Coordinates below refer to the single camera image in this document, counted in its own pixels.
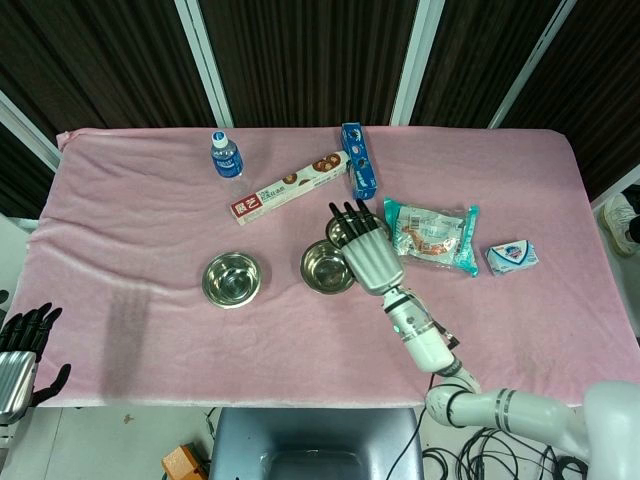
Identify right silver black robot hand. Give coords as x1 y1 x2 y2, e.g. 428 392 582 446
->
327 199 405 298

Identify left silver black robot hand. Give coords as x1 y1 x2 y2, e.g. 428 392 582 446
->
0 302 73 424

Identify small metal bowl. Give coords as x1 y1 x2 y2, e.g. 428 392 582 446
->
325 213 389 247

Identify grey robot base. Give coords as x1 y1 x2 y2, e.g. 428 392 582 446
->
208 407 425 480

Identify teal plastic snack bag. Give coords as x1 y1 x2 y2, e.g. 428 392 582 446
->
382 197 481 279

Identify blue oreo cookie box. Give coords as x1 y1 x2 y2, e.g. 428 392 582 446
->
341 122 380 201

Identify long white biscuit box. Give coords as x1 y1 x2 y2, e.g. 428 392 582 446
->
229 149 352 227

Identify white blue soap pack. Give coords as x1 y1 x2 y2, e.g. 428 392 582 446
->
483 239 541 278

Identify blue label water bottle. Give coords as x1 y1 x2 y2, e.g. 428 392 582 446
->
208 129 245 180

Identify pink table cloth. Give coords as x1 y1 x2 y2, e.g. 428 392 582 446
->
8 125 640 409

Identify orange box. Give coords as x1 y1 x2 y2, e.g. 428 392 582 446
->
160 443 206 480

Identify white sneaker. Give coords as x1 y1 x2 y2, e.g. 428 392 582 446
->
600 194 638 258

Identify black cables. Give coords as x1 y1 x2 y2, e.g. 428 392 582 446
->
402 422 590 480

